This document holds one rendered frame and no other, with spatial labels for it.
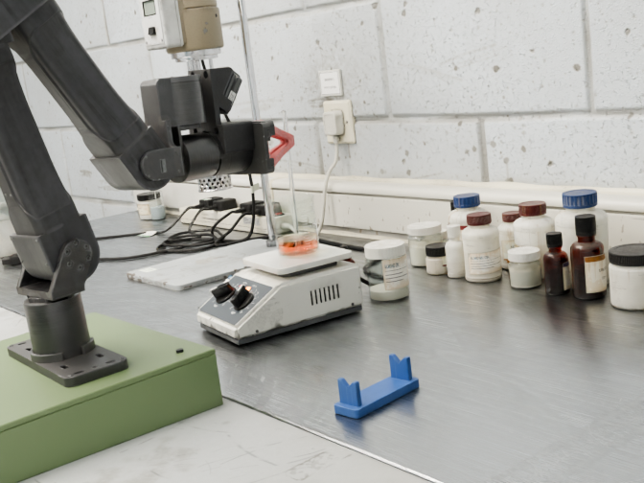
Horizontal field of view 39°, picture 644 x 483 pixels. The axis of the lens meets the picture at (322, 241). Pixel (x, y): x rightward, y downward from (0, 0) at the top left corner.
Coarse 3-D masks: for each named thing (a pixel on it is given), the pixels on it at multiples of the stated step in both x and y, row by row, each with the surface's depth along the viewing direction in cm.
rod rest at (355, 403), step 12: (396, 360) 98; (408, 360) 97; (396, 372) 99; (408, 372) 98; (348, 384) 93; (384, 384) 98; (396, 384) 97; (408, 384) 97; (348, 396) 93; (360, 396) 92; (372, 396) 95; (384, 396) 94; (396, 396) 96; (336, 408) 94; (348, 408) 92; (360, 408) 92; (372, 408) 93
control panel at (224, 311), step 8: (232, 280) 131; (240, 280) 129; (248, 280) 128; (256, 288) 124; (264, 288) 123; (232, 296) 127; (256, 296) 123; (208, 304) 129; (216, 304) 128; (224, 304) 126; (256, 304) 121; (208, 312) 127; (216, 312) 125; (224, 312) 124; (232, 312) 123; (240, 312) 121; (224, 320) 122; (232, 320) 121
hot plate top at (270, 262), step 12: (276, 252) 133; (324, 252) 129; (336, 252) 128; (348, 252) 127; (252, 264) 129; (264, 264) 126; (276, 264) 125; (288, 264) 124; (300, 264) 123; (312, 264) 124
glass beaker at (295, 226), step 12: (276, 204) 126; (288, 204) 126; (300, 204) 126; (312, 204) 128; (276, 216) 127; (288, 216) 126; (300, 216) 126; (312, 216) 128; (276, 228) 128; (288, 228) 127; (300, 228) 127; (312, 228) 128; (276, 240) 129; (288, 240) 127; (300, 240) 127; (312, 240) 128; (288, 252) 127; (300, 252) 127; (312, 252) 128
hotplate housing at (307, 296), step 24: (336, 264) 128; (288, 288) 122; (312, 288) 124; (336, 288) 126; (360, 288) 129; (264, 312) 121; (288, 312) 123; (312, 312) 125; (336, 312) 127; (240, 336) 119; (264, 336) 122
